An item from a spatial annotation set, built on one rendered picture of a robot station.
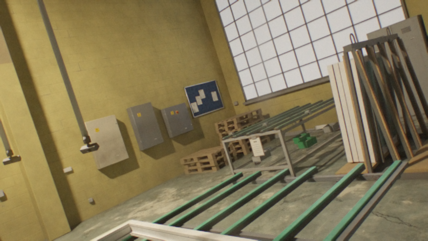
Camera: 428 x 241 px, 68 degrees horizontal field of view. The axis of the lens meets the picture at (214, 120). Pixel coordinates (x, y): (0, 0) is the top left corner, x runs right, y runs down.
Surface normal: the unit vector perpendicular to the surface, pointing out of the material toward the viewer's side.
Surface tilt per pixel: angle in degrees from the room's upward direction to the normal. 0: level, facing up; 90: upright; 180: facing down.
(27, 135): 90
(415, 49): 90
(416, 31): 90
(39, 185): 90
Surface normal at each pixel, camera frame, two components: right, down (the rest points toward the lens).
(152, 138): 0.65, -0.18
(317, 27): -0.70, 0.26
